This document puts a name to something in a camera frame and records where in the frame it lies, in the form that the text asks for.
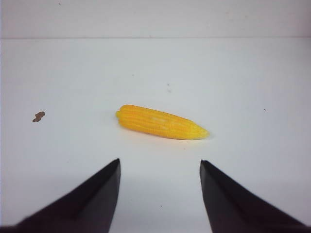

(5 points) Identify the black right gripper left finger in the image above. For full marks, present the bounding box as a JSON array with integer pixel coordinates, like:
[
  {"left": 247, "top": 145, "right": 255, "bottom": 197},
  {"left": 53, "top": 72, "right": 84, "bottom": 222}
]
[{"left": 0, "top": 159, "right": 121, "bottom": 233}]

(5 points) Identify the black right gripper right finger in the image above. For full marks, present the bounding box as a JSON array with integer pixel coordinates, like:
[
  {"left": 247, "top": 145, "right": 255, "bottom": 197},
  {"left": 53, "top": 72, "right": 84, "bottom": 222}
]
[{"left": 200, "top": 160, "right": 311, "bottom": 233}]

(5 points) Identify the yellow corn cob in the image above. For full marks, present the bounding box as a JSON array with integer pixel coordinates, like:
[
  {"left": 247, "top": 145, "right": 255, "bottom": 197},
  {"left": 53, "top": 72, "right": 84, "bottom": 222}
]
[{"left": 116, "top": 105, "right": 210, "bottom": 140}]

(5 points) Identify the small brown crumb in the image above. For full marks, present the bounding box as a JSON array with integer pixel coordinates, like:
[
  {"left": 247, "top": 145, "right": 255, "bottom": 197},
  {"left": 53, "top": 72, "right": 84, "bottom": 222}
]
[{"left": 32, "top": 111, "right": 45, "bottom": 122}]

